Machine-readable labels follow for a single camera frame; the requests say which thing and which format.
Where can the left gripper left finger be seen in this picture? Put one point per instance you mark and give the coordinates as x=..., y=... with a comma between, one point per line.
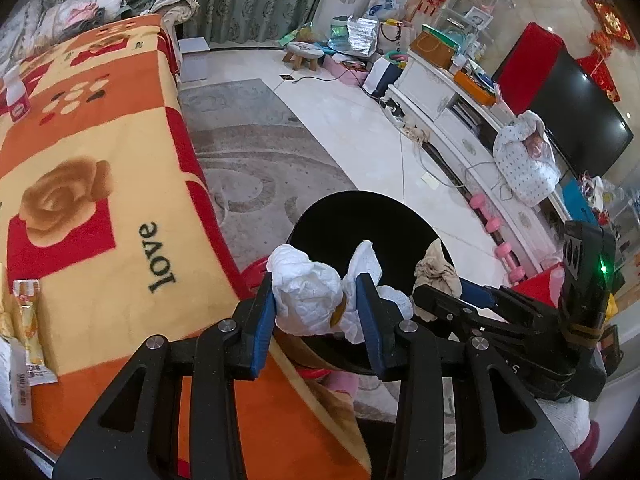
x=132, y=431

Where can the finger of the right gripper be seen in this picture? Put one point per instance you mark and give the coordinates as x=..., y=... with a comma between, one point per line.
x=479, y=296
x=451, y=315

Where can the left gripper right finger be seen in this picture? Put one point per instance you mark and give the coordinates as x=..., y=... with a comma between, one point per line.
x=500, y=430

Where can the orange snack wrapper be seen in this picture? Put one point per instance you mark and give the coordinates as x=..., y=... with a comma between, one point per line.
x=26, y=294

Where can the white tissue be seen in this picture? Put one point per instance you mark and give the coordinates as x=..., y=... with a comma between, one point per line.
x=312, y=299

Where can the black trash bin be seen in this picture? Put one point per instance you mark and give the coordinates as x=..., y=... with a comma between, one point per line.
x=372, y=240

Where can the white gloved right hand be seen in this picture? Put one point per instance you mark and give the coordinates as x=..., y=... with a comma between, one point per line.
x=570, y=419

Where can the pink dumbbell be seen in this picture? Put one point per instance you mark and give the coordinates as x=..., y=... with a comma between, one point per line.
x=503, y=251

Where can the white tv cabinet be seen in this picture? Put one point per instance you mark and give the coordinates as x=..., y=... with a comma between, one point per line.
x=457, y=133

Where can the white paper receipt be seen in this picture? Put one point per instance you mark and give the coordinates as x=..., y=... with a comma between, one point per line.
x=14, y=385

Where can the white dotted baby blanket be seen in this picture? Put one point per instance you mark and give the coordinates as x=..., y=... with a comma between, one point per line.
x=523, y=154

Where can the black flat television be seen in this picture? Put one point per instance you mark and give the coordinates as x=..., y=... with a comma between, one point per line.
x=584, y=125

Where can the grey patterned rug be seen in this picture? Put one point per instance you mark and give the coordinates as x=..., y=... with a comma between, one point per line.
x=263, y=167

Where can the red cloth television cover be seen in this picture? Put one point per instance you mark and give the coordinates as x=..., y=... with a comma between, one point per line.
x=527, y=66

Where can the red orange rose blanket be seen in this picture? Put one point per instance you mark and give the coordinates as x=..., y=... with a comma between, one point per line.
x=104, y=203

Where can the silver foil bag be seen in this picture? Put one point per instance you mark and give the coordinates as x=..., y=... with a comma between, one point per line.
x=362, y=36

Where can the small round wooden stool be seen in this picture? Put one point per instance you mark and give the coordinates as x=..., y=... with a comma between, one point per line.
x=298, y=52

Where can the red chinese knot decoration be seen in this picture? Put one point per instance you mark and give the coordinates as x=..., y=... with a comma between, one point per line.
x=613, y=29

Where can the white pink yogurt bottle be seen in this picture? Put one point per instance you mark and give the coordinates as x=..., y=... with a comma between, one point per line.
x=17, y=99

